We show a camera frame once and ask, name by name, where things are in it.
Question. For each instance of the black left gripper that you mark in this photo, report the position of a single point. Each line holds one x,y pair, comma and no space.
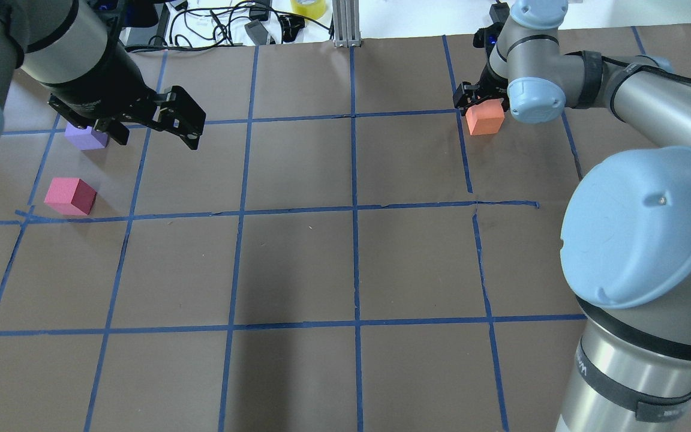
101,81

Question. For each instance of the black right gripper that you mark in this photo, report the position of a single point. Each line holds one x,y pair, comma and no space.
492,79

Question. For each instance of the orange foam block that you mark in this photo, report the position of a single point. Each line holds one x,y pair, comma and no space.
485,118

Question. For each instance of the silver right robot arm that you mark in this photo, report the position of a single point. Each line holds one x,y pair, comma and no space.
626,234

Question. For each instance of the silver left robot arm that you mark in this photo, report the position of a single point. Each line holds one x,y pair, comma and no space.
73,50

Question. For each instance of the purple foam block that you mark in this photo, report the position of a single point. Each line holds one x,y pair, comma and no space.
86,139

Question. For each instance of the pink foam block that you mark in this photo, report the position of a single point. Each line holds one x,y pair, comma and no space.
70,196

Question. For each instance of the yellow tape roll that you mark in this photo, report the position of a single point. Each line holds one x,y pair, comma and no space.
314,9

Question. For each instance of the aluminium frame post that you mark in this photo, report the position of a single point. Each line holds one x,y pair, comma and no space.
346,31

